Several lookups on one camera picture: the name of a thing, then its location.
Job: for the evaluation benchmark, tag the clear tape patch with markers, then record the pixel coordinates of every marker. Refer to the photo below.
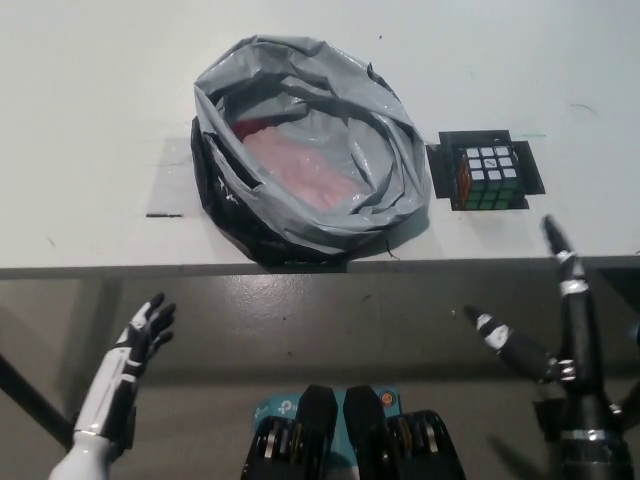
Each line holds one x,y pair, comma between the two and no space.
172,175

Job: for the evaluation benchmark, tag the right black robot body block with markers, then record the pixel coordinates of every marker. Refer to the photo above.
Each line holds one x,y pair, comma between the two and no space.
370,425

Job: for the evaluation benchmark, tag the Rubik's cube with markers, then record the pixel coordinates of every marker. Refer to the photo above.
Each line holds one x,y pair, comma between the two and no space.
487,175

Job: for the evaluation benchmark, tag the black floor bracket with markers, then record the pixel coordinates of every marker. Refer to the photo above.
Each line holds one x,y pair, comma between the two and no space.
547,420
127,430

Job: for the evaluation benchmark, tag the black robot body block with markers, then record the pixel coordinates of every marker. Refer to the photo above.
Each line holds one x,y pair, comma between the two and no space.
310,425
370,425

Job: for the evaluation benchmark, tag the left black robot body block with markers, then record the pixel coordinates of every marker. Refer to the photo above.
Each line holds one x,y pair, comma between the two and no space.
310,425

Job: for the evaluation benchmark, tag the pink red item in bag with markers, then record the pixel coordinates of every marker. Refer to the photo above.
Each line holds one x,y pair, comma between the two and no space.
295,167

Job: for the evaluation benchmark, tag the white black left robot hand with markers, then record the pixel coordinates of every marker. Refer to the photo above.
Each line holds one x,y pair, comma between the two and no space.
110,380

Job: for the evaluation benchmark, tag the grey black plastic bag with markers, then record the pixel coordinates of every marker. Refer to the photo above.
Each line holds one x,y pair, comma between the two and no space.
320,235

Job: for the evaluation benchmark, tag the black diagonal table leg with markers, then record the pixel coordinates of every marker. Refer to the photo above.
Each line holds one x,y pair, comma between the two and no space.
30,390

